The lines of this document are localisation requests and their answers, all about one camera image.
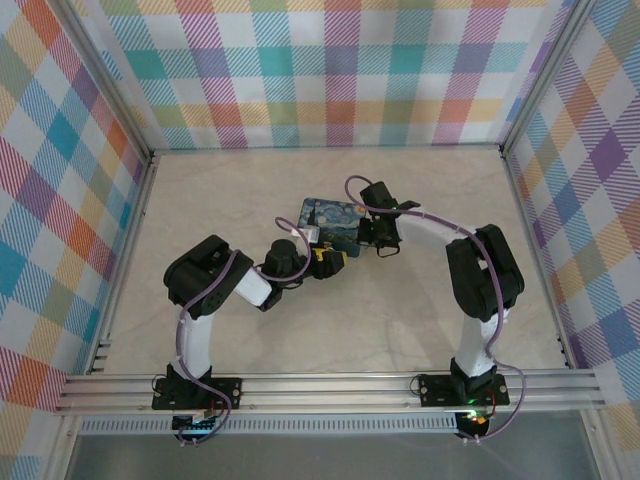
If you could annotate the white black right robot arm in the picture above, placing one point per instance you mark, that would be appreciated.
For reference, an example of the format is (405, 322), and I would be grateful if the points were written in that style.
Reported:
(480, 280)

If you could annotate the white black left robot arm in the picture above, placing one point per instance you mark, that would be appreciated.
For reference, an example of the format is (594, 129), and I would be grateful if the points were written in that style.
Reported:
(200, 270)

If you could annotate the starry night tin box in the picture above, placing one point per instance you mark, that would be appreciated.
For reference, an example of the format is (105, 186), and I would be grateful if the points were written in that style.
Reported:
(325, 217)

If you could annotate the aluminium rear rail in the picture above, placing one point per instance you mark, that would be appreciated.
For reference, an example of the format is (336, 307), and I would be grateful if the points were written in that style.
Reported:
(325, 148)

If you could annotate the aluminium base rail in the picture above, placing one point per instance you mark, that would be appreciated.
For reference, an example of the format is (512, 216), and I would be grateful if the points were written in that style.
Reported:
(325, 387)

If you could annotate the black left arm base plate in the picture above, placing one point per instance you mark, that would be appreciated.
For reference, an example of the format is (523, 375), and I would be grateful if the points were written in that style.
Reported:
(227, 392)

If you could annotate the aluminium side rail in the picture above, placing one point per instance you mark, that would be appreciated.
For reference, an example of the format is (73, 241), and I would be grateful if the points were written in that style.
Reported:
(127, 250)
(535, 250)

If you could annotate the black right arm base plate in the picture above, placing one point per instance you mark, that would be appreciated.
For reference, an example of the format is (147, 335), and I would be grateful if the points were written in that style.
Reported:
(432, 390)

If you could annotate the aluminium corner post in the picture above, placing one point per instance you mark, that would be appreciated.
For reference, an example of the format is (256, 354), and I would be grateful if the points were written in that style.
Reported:
(109, 80)
(544, 75)

